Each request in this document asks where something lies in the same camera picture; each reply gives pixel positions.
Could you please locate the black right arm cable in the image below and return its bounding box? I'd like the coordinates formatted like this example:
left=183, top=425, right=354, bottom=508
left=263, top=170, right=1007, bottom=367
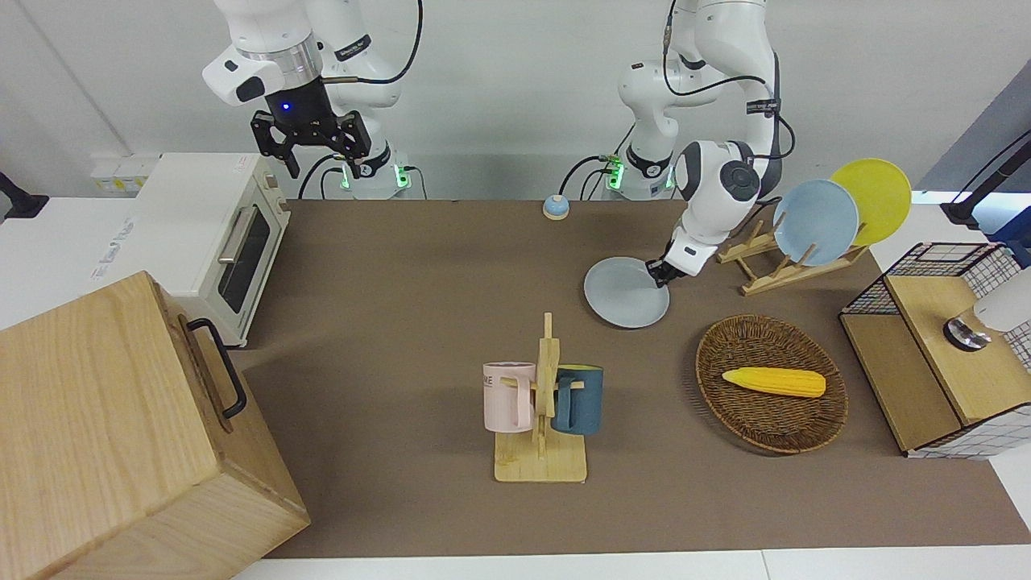
left=322, top=0, right=424, bottom=86

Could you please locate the black right base cable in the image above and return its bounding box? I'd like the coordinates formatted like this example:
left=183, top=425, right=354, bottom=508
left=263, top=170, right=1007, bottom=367
left=297, top=153, right=355, bottom=201

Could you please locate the black left base cable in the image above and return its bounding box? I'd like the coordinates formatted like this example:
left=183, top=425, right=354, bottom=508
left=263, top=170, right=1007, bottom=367
left=559, top=150, right=623, bottom=201

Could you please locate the white toaster oven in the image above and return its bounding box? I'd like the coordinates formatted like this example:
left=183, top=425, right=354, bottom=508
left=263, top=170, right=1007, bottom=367
left=89, top=153, right=291, bottom=349

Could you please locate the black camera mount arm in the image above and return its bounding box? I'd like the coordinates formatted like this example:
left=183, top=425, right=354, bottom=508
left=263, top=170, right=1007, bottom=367
left=0, top=171, right=50, bottom=221

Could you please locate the large wooden box black handle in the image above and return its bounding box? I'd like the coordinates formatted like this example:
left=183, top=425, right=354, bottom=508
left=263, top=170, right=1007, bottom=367
left=0, top=271, right=311, bottom=580

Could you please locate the black camera stand clamp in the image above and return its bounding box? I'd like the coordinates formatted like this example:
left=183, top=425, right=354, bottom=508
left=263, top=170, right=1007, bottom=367
left=940, top=133, right=1031, bottom=228

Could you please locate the pink mug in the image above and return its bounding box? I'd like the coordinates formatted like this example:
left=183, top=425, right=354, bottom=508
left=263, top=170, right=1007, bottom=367
left=482, top=362, right=538, bottom=433

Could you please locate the wooden dish rack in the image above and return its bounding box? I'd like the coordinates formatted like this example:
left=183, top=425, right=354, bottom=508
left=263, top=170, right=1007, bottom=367
left=717, top=219, right=871, bottom=297

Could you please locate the wooden mug tree stand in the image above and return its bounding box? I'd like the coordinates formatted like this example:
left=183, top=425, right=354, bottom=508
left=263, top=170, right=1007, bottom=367
left=494, top=313, right=588, bottom=484

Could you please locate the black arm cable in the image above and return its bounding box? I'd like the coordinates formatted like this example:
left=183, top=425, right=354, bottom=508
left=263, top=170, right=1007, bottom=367
left=322, top=0, right=424, bottom=86
left=664, top=0, right=797, bottom=160

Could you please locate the brown wicker basket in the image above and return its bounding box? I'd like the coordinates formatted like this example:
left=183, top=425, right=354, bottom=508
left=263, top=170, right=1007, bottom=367
left=695, top=314, right=849, bottom=455

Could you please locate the black base cable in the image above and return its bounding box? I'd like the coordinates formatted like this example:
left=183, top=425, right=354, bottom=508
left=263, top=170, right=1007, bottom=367
left=297, top=153, right=355, bottom=201
left=559, top=150, right=623, bottom=201

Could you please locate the yellow corn cob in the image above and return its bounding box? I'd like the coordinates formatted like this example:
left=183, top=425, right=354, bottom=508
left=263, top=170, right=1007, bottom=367
left=722, top=367, right=827, bottom=399

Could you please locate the white wall outlet box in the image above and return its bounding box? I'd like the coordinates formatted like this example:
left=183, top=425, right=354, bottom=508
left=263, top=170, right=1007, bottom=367
left=89, top=156, right=159, bottom=195

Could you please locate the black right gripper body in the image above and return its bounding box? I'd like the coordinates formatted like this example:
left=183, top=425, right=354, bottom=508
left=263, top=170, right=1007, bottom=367
left=251, top=77, right=373, bottom=162

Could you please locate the dark blue mug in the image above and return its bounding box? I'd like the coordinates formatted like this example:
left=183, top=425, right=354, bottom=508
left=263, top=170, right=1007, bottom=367
left=552, top=365, right=604, bottom=437

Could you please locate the wire grid shelf wooden top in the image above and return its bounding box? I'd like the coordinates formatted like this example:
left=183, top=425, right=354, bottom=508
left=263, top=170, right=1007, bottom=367
left=838, top=242, right=1031, bottom=460

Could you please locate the light blue plate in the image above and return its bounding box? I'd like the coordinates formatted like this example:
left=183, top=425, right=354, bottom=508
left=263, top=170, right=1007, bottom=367
left=772, top=179, right=860, bottom=267

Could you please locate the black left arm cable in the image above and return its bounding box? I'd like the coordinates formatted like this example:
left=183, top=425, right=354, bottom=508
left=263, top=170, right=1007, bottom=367
left=664, top=0, right=797, bottom=160

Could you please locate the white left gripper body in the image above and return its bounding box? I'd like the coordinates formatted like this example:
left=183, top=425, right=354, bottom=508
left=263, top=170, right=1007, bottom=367
left=662, top=228, right=719, bottom=279

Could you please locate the yellow plate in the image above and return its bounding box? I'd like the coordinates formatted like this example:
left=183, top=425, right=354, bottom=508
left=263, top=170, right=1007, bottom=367
left=830, top=158, right=913, bottom=247

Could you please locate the gray round plate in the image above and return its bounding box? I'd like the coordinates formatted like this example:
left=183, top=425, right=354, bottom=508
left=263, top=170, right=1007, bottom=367
left=584, top=256, right=671, bottom=329

